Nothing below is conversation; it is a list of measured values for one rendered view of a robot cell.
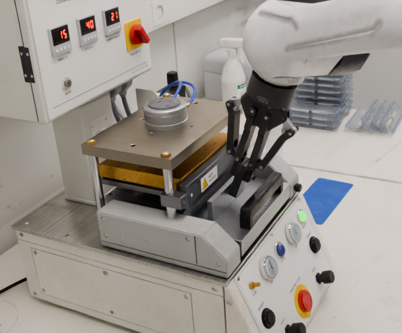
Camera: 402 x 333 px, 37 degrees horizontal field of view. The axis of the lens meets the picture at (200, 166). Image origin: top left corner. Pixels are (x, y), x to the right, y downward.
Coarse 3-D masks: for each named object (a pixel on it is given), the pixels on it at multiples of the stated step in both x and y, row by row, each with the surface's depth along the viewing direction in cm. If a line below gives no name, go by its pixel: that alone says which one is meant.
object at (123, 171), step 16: (208, 144) 110; (224, 144) 111; (112, 160) 107; (192, 160) 105; (112, 176) 106; (128, 176) 104; (144, 176) 102; (160, 176) 100; (176, 176) 99; (160, 192) 102
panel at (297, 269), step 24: (288, 216) 113; (264, 240) 105; (288, 264) 109; (312, 264) 116; (240, 288) 96; (264, 288) 101; (288, 288) 107; (312, 288) 114; (264, 312) 99; (288, 312) 105; (312, 312) 111
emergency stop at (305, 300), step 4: (300, 292) 109; (304, 292) 109; (308, 292) 110; (300, 296) 108; (304, 296) 109; (308, 296) 110; (300, 300) 108; (304, 300) 108; (308, 300) 109; (300, 304) 108; (304, 304) 108; (308, 304) 109; (300, 308) 108; (304, 308) 108; (308, 308) 109
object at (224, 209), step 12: (228, 180) 107; (252, 180) 115; (264, 180) 115; (216, 192) 104; (228, 192) 106; (252, 192) 111; (276, 192) 110; (288, 192) 114; (216, 204) 102; (228, 204) 107; (240, 204) 107; (264, 204) 107; (276, 204) 108; (204, 216) 104; (216, 216) 103; (228, 216) 104; (264, 216) 104; (228, 228) 100; (240, 228) 100; (252, 228) 100; (264, 228) 105; (240, 240) 97; (252, 240) 101; (240, 252) 98
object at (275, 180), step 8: (272, 176) 108; (280, 176) 108; (264, 184) 105; (272, 184) 105; (280, 184) 109; (256, 192) 103; (264, 192) 103; (272, 192) 106; (280, 192) 110; (248, 200) 100; (256, 200) 100; (264, 200) 103; (240, 208) 99; (248, 208) 98; (256, 208) 100; (240, 216) 99; (248, 216) 98; (240, 224) 100; (248, 224) 99
